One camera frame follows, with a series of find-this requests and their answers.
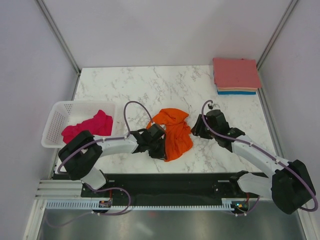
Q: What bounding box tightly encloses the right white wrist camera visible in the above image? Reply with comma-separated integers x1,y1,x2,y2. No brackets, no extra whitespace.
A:
207,100,219,110

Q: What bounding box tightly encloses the white plastic basket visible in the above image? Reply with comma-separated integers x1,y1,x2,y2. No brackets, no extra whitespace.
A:
41,100,117,149

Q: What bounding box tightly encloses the aluminium frame post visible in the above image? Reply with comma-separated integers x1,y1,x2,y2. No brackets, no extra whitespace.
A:
256,0,300,71
34,0,81,76

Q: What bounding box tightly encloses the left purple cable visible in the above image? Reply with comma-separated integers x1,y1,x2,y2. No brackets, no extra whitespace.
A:
57,100,155,176

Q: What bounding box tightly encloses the orange t-shirt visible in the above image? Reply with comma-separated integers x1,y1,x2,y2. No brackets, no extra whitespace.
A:
149,108,193,162

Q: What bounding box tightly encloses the white slotted cable duct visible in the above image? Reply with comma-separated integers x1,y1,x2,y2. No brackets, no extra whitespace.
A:
45,198,249,211

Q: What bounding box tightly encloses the left aluminium frame post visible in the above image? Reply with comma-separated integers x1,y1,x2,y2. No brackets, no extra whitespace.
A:
34,0,81,76

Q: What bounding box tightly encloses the folded pink t-shirt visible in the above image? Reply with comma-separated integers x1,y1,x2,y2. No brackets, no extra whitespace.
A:
212,57,262,89

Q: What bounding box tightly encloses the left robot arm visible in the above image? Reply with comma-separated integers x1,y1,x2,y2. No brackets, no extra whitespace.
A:
57,123,167,197

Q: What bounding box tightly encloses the right aluminium frame post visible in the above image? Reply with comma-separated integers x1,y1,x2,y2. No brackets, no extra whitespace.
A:
256,0,300,71

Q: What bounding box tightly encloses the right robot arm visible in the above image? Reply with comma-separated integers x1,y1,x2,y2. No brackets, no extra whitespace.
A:
191,109,319,214

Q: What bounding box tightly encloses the magenta t-shirt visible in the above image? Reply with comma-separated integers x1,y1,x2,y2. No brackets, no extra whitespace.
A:
61,109,114,144

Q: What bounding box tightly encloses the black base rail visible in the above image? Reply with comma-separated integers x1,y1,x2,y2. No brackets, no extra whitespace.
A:
80,173,259,206

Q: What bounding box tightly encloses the folded peach t-shirt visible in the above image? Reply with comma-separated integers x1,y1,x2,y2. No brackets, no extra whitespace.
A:
217,87,257,93

